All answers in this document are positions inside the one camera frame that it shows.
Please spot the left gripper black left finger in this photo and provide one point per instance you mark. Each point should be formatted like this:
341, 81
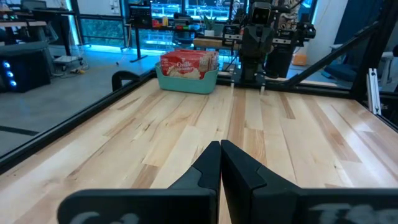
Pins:
174, 205

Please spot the white wheeled cart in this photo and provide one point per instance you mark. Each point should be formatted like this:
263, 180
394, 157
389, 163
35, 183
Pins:
66, 59

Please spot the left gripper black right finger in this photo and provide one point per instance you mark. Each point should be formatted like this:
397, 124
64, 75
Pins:
280, 205

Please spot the black computer tower blue lights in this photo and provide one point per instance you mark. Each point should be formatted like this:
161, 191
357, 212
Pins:
28, 71

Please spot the blue chair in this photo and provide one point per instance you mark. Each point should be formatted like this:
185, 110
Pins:
339, 70

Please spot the teal plastic basket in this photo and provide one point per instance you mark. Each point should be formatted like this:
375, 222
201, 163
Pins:
186, 85

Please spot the black monitor on stand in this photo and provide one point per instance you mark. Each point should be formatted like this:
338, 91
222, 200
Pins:
140, 15

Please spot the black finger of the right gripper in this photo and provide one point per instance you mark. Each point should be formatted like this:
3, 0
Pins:
250, 43
265, 43

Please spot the silver aluminium bracket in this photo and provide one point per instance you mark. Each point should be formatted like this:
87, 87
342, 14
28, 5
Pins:
373, 93

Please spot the potted plant white pot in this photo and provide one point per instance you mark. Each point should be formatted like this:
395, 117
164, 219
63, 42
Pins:
210, 32

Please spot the black aluminium table frame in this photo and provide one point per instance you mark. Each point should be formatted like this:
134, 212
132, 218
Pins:
62, 129

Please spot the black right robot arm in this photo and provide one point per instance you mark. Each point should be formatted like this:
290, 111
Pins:
280, 62

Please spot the red popcorn bag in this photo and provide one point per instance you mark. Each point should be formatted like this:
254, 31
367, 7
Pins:
213, 60
183, 65

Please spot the wooden bench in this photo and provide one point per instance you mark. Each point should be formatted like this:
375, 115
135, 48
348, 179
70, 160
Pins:
211, 43

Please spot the orange box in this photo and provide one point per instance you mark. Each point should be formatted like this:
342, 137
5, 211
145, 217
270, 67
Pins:
299, 59

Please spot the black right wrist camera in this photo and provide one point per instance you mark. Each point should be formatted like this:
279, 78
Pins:
261, 14

